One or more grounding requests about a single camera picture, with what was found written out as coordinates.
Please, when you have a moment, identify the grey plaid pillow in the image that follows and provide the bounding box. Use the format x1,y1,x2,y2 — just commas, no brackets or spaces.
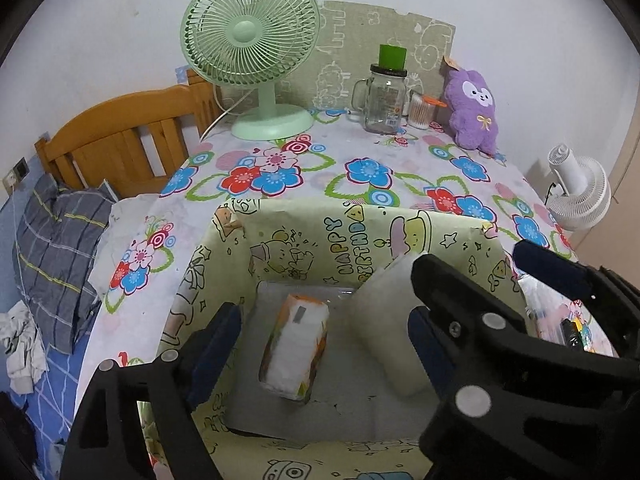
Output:
12,172,121,353

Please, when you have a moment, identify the wooden bed headboard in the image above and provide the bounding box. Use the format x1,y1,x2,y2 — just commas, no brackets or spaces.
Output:
34,69,223,201

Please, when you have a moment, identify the grey-green cartoon printed board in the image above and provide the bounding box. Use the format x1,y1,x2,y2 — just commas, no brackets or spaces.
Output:
287,0,457,121

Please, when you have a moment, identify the purple plush toy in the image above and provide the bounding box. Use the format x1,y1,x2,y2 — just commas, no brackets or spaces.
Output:
442,56,500,156

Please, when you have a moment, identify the crumpled white cloth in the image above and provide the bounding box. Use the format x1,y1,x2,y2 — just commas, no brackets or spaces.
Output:
0,300,48,395

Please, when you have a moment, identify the green plastic cup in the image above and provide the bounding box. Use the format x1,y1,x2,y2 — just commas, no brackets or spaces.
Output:
378,44,407,72

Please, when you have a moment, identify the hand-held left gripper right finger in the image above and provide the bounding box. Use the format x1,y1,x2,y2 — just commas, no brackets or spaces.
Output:
407,307,454,402

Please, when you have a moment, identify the black fan cable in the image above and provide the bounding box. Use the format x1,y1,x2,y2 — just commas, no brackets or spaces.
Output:
544,170,568,211

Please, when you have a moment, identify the orange white tissue pack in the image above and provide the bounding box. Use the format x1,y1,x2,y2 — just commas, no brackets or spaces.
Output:
257,292,331,403

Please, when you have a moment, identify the wall socket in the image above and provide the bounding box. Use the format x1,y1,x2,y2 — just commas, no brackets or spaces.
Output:
2,157,31,192

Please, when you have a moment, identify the green desk fan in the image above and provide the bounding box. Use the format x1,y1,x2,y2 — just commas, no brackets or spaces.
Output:
180,0,322,141

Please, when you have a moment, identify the plain white tissue pack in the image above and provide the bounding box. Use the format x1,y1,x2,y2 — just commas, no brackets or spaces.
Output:
349,254,437,397

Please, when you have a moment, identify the cotton swab container orange lid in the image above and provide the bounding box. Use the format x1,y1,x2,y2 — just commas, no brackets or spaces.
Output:
409,91,447,130

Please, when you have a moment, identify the white bed sheet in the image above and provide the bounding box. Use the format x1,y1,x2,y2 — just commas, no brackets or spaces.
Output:
87,192,173,306

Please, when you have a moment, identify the white fan cable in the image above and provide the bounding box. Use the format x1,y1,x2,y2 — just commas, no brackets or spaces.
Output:
199,82,243,142

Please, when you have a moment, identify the pink bear tissue pack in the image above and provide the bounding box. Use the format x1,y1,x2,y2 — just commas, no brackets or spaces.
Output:
517,274,568,341

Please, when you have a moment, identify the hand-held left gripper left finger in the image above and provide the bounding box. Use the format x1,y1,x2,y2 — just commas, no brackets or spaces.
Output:
60,302,244,480

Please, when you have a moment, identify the beige door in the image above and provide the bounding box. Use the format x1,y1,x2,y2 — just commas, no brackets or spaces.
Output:
575,20,640,271

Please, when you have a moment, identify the yellow cartoon paper box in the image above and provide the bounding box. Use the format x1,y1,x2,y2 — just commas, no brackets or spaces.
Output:
142,197,531,480

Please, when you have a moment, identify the blue grid bedsheet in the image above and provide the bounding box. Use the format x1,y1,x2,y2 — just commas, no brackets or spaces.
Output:
0,195,101,480

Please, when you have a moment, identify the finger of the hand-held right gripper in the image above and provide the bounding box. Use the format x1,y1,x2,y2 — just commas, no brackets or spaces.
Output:
512,239,640,361
411,254,532,427

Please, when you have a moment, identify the white circulator fan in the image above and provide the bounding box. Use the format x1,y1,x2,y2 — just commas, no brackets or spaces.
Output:
545,144,612,232

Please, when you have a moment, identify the glass jar mug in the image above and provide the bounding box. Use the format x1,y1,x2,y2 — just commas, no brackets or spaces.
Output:
351,63,412,134

